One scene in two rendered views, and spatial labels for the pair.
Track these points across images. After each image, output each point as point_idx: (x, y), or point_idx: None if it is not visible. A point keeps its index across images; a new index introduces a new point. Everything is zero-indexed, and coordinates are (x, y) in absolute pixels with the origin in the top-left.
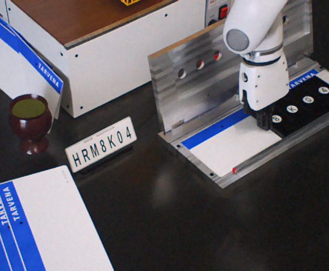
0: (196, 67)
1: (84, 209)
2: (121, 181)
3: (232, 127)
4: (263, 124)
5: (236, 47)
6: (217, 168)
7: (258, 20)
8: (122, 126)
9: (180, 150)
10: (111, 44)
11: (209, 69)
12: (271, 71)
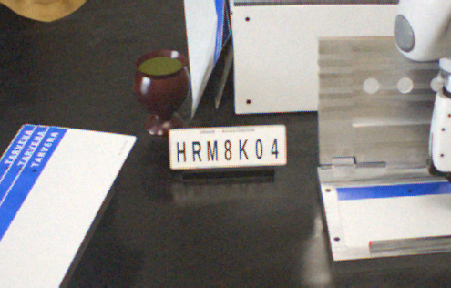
0: (397, 87)
1: (107, 188)
2: (221, 204)
3: (421, 198)
4: None
5: (401, 43)
6: (353, 235)
7: (425, 7)
8: (268, 134)
9: (325, 196)
10: (307, 25)
11: (420, 100)
12: None
